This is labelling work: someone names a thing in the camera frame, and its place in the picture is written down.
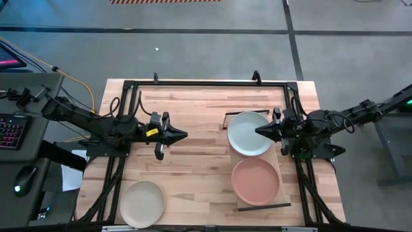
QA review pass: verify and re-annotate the grey metal stand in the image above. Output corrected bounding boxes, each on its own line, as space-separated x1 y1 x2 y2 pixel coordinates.
373 111 412 188

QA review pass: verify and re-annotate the beige plate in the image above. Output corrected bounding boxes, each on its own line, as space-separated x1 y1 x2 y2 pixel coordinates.
120 180 166 229

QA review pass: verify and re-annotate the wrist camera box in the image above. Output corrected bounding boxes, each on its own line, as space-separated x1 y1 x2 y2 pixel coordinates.
149 111 162 127
282 108 297 122

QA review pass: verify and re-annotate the computer monitor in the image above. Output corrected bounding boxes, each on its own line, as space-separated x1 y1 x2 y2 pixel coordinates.
0 41 28 70

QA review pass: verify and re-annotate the dark grey desk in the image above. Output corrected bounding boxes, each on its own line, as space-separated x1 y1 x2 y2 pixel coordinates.
0 72 65 228

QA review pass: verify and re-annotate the wooden shelf with black legs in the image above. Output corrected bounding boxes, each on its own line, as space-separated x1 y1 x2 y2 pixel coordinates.
222 109 292 212

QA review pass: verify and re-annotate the black desk clamp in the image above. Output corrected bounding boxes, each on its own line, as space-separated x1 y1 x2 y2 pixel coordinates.
6 84 52 109

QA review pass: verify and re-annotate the backlit black keyboard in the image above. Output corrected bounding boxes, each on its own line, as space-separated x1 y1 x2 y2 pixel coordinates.
0 113 32 151

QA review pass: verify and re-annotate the black device with green light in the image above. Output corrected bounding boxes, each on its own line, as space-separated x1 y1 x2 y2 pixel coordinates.
388 84 412 113

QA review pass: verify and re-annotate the terracotta plate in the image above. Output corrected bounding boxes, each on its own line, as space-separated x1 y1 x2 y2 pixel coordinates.
230 157 281 207

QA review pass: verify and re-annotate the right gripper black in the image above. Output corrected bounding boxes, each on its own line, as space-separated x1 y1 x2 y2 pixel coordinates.
255 108 303 157

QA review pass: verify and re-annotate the yellow cable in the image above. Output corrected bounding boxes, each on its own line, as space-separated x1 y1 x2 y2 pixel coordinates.
0 35 97 114

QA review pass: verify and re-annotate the white paper sheet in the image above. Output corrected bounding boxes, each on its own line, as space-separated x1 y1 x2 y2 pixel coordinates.
60 149 88 193

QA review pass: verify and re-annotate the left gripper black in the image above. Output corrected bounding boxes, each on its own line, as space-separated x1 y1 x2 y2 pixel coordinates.
140 111 189 161

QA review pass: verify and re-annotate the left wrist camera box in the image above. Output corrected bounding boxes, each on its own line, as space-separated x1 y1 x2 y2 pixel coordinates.
149 111 162 127

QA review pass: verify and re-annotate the black aluminium table frame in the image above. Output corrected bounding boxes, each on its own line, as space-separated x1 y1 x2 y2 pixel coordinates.
73 70 347 227

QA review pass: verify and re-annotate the black padded bar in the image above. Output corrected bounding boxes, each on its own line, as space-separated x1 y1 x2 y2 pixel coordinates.
38 139 88 172

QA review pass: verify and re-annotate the black computer mouse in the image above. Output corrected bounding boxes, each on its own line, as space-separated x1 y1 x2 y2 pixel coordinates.
13 165 38 198

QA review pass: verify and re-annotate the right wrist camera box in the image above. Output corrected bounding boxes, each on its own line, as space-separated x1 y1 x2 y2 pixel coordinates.
282 108 297 122

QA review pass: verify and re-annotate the light blue plate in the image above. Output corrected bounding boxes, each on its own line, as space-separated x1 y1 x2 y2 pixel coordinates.
227 111 274 158

